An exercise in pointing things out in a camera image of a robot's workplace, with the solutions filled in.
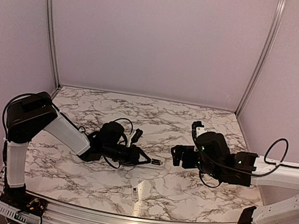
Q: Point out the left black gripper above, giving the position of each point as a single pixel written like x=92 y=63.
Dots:
x=133 y=156

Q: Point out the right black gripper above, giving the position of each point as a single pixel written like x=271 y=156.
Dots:
x=178 y=155

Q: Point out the white remote control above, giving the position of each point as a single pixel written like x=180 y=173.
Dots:
x=156 y=164

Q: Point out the white battery cover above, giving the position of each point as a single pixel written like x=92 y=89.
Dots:
x=135 y=195

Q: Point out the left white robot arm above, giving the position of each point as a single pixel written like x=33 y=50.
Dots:
x=26 y=115

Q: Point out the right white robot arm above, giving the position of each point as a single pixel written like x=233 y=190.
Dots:
x=211 y=156

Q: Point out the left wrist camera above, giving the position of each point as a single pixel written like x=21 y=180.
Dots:
x=133 y=137

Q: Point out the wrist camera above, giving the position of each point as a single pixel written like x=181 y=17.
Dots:
x=197 y=129
x=133 y=137

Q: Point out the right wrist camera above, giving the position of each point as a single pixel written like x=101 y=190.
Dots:
x=197 y=129

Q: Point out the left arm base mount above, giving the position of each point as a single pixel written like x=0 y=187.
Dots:
x=21 y=200

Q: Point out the right aluminium frame post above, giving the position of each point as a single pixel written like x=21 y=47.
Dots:
x=269 y=41

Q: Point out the aluminium frame post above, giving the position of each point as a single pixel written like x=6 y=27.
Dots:
x=269 y=41
x=52 y=43

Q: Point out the left aluminium frame post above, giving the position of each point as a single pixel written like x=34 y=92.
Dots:
x=52 y=43

